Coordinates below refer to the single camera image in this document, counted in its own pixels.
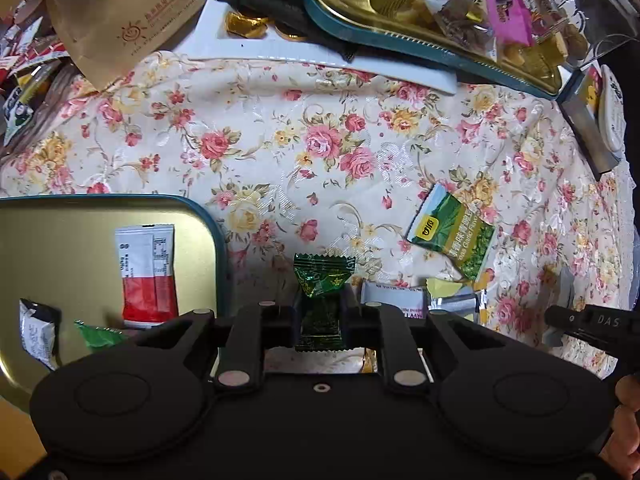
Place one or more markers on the person's right hand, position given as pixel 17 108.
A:
pixel 627 392

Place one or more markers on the pile of snack packets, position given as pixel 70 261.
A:
pixel 30 60

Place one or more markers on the green white foil packet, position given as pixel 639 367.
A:
pixel 100 337

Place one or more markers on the gold metal tray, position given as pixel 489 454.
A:
pixel 65 260

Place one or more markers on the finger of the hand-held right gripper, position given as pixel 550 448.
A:
pixel 590 322

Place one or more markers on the gold foil chocolate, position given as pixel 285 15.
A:
pixel 245 25
pixel 291 36

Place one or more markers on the gold foil candy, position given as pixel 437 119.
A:
pixel 369 360

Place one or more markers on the silver yellow snack packet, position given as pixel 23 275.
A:
pixel 455 300

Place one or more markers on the white round container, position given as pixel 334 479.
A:
pixel 612 110

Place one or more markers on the heap of wrapped candies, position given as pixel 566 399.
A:
pixel 450 15

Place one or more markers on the red white snack packet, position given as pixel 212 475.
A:
pixel 145 270

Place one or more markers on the grey cardboard package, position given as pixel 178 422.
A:
pixel 582 125

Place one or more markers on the floral tablecloth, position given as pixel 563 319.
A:
pixel 300 135

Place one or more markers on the green pea snack packet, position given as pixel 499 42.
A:
pixel 450 240

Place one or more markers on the brown paper bag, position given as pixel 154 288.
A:
pixel 125 20

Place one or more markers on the pink snack packet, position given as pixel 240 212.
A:
pixel 500 10

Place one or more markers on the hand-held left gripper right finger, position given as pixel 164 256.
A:
pixel 357 327

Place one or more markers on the clear plastic jar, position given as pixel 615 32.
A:
pixel 590 0

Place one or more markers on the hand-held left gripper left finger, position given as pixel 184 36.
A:
pixel 282 327

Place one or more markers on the white flat tray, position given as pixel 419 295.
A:
pixel 300 52

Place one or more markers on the teal candy tin gold insert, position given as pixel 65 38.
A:
pixel 325 19

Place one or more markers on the grey black snack packet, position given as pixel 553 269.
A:
pixel 37 330

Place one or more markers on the green foil candy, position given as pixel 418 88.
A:
pixel 320 285

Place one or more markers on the clear glass dish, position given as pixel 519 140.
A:
pixel 55 110

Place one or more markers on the black wrapper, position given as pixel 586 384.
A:
pixel 280 7

